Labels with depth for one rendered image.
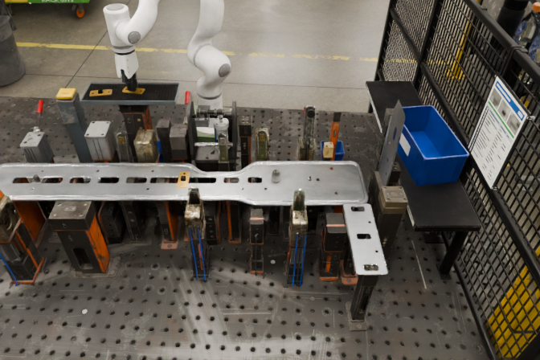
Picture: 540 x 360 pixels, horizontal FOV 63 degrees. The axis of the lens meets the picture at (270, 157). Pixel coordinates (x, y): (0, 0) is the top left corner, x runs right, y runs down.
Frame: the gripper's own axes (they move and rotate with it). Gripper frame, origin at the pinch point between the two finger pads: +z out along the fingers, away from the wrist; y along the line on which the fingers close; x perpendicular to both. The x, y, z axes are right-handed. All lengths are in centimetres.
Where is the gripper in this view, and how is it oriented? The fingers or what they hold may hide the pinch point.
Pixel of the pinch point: (132, 84)
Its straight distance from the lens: 186.1
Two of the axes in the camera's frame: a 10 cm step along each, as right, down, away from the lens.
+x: 9.9, 1.2, -1.1
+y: -1.7, 6.5, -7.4
